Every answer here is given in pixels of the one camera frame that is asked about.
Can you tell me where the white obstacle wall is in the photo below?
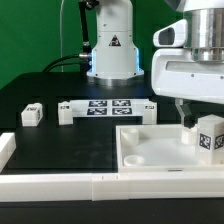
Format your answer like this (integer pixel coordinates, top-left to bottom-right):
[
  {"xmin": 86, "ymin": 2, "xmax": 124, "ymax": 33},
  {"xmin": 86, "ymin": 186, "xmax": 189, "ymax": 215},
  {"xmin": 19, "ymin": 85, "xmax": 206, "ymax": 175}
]
[
  {"xmin": 0, "ymin": 171, "xmax": 224, "ymax": 202},
  {"xmin": 0, "ymin": 133, "xmax": 16, "ymax": 172}
]

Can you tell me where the white front obstacle wall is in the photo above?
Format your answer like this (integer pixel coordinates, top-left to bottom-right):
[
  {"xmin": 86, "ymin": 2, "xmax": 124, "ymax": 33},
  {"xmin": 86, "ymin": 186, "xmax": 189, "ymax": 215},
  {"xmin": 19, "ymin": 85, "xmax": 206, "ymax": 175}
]
[{"xmin": 0, "ymin": 171, "xmax": 224, "ymax": 202}]

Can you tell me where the white fiducial marker sheet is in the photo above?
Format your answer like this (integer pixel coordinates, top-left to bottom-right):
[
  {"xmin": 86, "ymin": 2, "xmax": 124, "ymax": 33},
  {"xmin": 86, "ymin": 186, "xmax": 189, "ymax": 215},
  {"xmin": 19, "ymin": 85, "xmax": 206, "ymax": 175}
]
[{"xmin": 71, "ymin": 99, "xmax": 149, "ymax": 117}]

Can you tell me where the white left obstacle wall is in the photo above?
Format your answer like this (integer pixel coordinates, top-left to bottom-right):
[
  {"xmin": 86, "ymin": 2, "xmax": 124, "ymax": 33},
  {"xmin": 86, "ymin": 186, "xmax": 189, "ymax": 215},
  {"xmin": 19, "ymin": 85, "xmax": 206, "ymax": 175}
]
[{"xmin": 0, "ymin": 133, "xmax": 16, "ymax": 172}]

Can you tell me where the white square table top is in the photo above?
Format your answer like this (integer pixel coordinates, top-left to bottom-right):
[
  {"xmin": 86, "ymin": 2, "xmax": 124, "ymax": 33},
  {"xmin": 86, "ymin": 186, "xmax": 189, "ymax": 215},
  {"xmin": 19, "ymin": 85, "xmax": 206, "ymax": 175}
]
[{"xmin": 116, "ymin": 125, "xmax": 224, "ymax": 173}]

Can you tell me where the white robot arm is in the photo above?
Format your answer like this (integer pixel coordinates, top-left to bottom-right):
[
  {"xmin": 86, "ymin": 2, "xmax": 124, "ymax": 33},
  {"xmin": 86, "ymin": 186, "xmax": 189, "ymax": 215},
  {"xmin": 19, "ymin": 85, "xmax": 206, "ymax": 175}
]
[{"xmin": 87, "ymin": 0, "xmax": 224, "ymax": 116}]

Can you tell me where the white thin cable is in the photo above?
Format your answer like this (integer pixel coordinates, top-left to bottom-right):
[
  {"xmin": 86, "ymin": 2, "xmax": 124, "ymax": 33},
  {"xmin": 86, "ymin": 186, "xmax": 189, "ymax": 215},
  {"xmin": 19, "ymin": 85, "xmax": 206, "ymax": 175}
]
[{"xmin": 59, "ymin": 0, "xmax": 66, "ymax": 73}]

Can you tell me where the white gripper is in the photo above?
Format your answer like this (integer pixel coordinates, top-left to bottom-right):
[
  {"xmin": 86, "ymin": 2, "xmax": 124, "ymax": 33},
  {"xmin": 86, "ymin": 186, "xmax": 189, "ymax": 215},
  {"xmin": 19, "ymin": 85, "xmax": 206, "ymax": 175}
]
[{"xmin": 151, "ymin": 19, "xmax": 224, "ymax": 128}]

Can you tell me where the black cable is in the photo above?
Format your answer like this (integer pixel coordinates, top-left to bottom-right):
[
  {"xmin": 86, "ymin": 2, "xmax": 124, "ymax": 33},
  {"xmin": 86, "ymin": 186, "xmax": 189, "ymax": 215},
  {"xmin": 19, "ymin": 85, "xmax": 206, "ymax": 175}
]
[{"xmin": 42, "ymin": 53, "xmax": 92, "ymax": 73}]

